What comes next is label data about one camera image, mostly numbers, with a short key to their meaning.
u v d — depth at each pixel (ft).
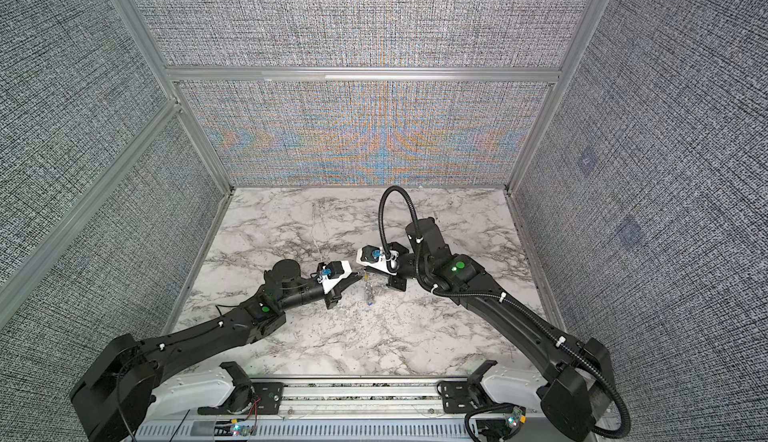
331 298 2.17
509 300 1.53
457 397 2.40
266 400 2.40
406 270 2.06
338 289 2.23
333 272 2.02
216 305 2.95
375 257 1.94
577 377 1.24
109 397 1.32
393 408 2.41
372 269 2.02
